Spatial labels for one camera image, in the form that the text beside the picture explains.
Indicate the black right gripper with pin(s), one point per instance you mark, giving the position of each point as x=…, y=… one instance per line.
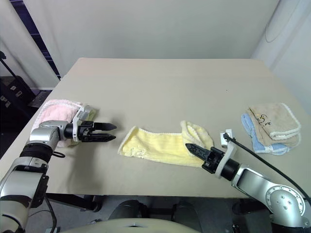
x=213, y=160

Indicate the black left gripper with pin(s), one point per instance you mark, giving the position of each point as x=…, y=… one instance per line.
x=85, y=128

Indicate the pale yellow towel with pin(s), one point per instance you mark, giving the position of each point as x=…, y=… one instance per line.
x=160, y=148

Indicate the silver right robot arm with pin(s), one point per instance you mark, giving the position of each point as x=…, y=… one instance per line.
x=267, y=189

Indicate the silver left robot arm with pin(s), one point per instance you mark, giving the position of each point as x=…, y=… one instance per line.
x=29, y=174

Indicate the pink folded towel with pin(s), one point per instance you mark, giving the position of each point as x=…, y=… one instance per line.
x=57, y=110

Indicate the light blue folded towel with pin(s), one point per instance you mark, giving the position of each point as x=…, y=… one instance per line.
x=264, y=146

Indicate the beige folded towel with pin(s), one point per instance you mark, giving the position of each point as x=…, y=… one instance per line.
x=272, y=119

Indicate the dark rounded shape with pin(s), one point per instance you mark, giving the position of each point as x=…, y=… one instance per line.
x=187, y=213
x=131, y=210

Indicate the black suitcase with stickers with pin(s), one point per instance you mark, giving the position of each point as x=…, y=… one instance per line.
x=14, y=94

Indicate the beige rounded shell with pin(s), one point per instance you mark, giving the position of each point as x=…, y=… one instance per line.
x=131, y=225

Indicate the black pole with knob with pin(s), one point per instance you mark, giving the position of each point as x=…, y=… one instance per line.
x=7, y=66

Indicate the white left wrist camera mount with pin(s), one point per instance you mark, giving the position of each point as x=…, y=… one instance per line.
x=82, y=113

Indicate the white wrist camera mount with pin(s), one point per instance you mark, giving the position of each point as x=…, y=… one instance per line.
x=82, y=113
x=227, y=155

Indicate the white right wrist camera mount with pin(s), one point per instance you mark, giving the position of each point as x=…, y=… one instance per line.
x=227, y=155

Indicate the black table frame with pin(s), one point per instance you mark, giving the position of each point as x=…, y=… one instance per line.
x=73, y=200

